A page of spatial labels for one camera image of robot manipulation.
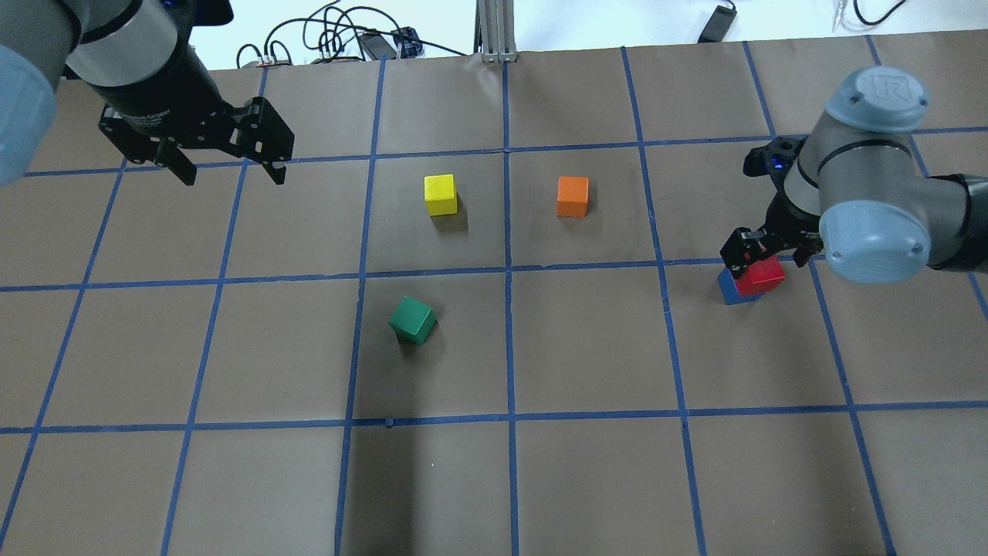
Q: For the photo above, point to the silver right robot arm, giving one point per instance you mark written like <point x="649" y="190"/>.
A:
<point x="851" y="192"/>

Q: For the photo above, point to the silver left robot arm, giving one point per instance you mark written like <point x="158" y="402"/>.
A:
<point x="158" y="98"/>

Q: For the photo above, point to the red wooden block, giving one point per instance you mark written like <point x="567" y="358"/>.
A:
<point x="760" y="278"/>

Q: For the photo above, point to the brown paper table mat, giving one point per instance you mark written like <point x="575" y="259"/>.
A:
<point x="209" y="370"/>

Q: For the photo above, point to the black power adapter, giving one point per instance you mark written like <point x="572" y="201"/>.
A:
<point x="718" y="24"/>

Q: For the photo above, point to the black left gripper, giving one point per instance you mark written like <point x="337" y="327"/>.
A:
<point x="158" y="89"/>

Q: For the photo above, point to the yellow wooden block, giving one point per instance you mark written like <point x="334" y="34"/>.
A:
<point x="440" y="195"/>

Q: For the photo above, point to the black usb hub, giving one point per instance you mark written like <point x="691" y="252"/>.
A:
<point x="403" y="43"/>

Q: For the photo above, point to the blue wooden block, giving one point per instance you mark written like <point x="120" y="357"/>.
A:
<point x="729" y="289"/>

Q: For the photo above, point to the green wooden block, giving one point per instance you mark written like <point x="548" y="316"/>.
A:
<point x="412" y="320"/>

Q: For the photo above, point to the aluminium frame post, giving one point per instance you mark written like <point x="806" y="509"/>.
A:
<point x="494" y="31"/>

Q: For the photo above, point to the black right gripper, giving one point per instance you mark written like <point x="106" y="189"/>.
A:
<point x="781" y="226"/>

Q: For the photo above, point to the orange wooden block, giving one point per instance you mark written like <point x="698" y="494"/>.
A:
<point x="573" y="196"/>

